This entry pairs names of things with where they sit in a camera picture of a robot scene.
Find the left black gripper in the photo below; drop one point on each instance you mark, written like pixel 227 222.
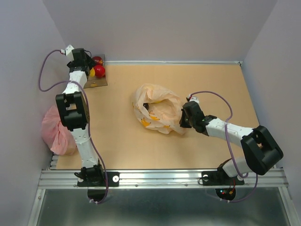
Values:
pixel 90 61

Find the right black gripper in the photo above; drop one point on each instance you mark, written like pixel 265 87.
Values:
pixel 182 123

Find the dark red apple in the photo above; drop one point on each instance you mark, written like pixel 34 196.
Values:
pixel 98 60

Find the bright red round fruit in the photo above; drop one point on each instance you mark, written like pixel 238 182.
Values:
pixel 99 71

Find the translucent printed plastic bag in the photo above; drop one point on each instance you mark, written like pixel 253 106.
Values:
pixel 163 117

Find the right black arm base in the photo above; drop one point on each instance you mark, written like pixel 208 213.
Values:
pixel 218 177

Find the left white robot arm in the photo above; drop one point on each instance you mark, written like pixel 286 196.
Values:
pixel 74 114

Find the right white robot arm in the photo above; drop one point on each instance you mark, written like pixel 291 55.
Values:
pixel 261 151

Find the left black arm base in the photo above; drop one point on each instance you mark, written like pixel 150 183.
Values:
pixel 95 177

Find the pink plastic bag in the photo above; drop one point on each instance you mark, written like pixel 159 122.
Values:
pixel 57 137

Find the transparent grey plastic box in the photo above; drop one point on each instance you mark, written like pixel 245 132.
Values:
pixel 92 79

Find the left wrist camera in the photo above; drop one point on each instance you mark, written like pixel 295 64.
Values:
pixel 68 52

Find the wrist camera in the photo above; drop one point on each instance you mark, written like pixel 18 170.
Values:
pixel 191 98
pixel 68 52

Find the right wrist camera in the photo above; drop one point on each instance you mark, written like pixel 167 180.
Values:
pixel 191 98

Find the aluminium front rail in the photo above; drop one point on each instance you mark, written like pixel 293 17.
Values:
pixel 153 179

